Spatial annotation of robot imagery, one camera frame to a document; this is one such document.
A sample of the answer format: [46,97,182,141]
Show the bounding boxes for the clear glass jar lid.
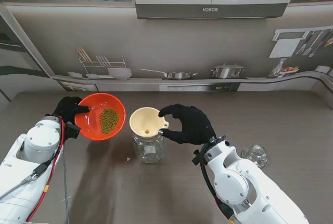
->
[240,144,270,169]

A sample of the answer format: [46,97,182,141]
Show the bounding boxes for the cream plastic funnel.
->
[129,107,170,140]

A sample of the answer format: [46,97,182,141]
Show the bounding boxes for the grey cable on left arm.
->
[0,153,71,224]

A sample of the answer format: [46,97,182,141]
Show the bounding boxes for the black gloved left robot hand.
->
[52,96,91,126]

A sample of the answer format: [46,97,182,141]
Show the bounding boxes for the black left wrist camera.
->
[63,123,81,139]

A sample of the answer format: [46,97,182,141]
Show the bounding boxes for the green mung beans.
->
[99,108,120,134]

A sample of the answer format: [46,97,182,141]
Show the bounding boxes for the red cable on left arm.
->
[25,118,66,222]

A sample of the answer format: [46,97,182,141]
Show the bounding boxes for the clear glass jar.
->
[132,133,166,164]

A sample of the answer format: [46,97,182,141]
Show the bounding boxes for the orange plastic bowl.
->
[74,93,126,142]

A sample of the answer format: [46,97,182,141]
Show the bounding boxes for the printed kitchen backdrop banner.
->
[0,0,333,110]

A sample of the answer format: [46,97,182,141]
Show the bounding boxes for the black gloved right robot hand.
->
[158,103,217,146]

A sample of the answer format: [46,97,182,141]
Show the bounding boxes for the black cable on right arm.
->
[199,143,232,217]

